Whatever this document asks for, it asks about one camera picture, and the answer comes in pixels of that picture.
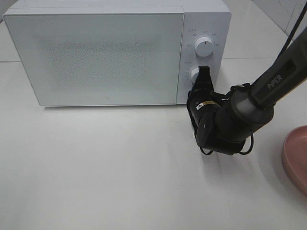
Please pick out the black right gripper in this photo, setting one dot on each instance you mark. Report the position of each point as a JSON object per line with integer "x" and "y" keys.
{"x": 202, "y": 98}

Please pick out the pink round plate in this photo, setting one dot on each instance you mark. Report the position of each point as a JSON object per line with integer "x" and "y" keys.
{"x": 294, "y": 157}

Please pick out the white microwave door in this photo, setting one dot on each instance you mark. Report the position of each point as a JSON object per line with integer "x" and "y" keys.
{"x": 89, "y": 60}

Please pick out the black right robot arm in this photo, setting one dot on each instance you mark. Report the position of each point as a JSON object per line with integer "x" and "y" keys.
{"x": 225, "y": 123}

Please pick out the lower white timer knob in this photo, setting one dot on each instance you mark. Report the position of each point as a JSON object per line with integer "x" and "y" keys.
{"x": 193, "y": 74}

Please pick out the upper white power knob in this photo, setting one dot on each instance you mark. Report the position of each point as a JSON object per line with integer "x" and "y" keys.
{"x": 204, "y": 45}

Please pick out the white microwave oven body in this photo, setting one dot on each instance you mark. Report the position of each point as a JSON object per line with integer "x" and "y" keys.
{"x": 200, "y": 17}

